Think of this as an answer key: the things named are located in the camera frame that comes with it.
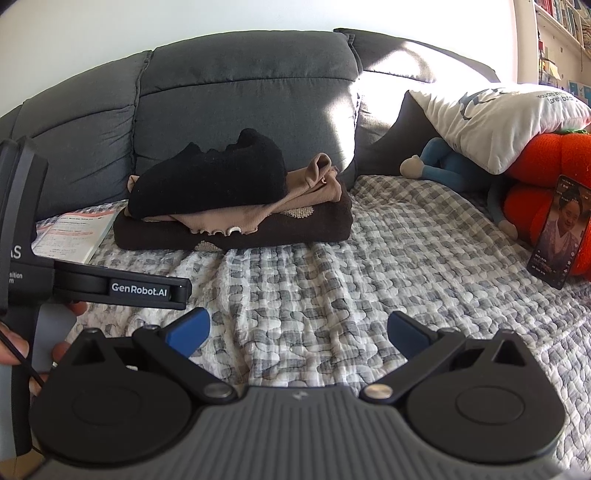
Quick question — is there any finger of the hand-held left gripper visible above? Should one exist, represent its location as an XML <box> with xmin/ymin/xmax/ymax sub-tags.
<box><xmin>106</xmin><ymin>274</ymin><xmax>193</xmax><ymax>310</ymax></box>

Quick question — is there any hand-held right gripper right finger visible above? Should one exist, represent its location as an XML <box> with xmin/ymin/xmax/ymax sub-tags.
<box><xmin>359</xmin><ymin>312</ymin><xmax>540</xmax><ymax>404</ymax></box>

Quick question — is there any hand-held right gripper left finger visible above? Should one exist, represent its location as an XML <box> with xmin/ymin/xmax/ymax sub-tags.
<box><xmin>58</xmin><ymin>307</ymin><xmax>240</xmax><ymax>404</ymax></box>

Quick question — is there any black knit cardigan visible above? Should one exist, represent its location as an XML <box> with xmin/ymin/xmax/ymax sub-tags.
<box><xmin>128</xmin><ymin>128</ymin><xmax>288</xmax><ymax>218</ymax></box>

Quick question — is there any person's left hand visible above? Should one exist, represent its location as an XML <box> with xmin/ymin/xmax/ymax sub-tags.
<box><xmin>0</xmin><ymin>301</ymin><xmax>88</xmax><ymax>398</ymax></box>

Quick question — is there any white paper booklet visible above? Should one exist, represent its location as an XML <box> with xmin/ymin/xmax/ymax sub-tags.
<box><xmin>32</xmin><ymin>211</ymin><xmax>122</xmax><ymax>265</ymax></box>

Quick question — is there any grey checkered blanket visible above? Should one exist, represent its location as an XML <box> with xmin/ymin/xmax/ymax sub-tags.
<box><xmin>31</xmin><ymin>172</ymin><xmax>591</xmax><ymax>468</ymax></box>

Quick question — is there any dark brown folded garment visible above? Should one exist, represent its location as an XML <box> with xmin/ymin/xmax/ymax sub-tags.
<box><xmin>113</xmin><ymin>186</ymin><xmax>354</xmax><ymax>253</ymax></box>

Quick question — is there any beige ribbed top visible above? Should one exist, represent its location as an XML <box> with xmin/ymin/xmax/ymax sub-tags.
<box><xmin>122</xmin><ymin>153</ymin><xmax>343</xmax><ymax>236</ymax></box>

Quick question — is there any blue plush doll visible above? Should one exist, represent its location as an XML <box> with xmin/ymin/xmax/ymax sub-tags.
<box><xmin>399</xmin><ymin>137</ymin><xmax>520</xmax><ymax>241</ymax></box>

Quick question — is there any black smartphone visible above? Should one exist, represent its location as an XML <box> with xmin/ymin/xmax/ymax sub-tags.
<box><xmin>527</xmin><ymin>174</ymin><xmax>591</xmax><ymax>291</ymax></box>

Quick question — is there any dark grey throw pillow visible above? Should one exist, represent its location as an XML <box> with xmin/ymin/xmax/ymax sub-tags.
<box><xmin>355</xmin><ymin>89</ymin><xmax>445</xmax><ymax>179</ymax></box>

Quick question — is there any grey sofa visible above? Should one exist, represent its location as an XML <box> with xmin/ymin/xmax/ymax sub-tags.
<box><xmin>0</xmin><ymin>27</ymin><xmax>505</xmax><ymax>223</ymax></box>

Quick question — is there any red flower cushion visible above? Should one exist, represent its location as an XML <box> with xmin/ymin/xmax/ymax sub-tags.
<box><xmin>501</xmin><ymin>130</ymin><xmax>591</xmax><ymax>278</ymax></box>

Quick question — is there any white printed pillow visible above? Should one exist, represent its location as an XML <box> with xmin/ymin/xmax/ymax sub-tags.
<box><xmin>408</xmin><ymin>85</ymin><xmax>591</xmax><ymax>175</ymax></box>

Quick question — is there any black cable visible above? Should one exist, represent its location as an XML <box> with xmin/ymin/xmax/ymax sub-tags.
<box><xmin>0</xmin><ymin>329</ymin><xmax>47</xmax><ymax>389</ymax></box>

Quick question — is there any wall bookshelf with books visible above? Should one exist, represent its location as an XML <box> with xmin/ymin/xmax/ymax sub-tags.
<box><xmin>514</xmin><ymin>0</ymin><xmax>591</xmax><ymax>108</ymax></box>

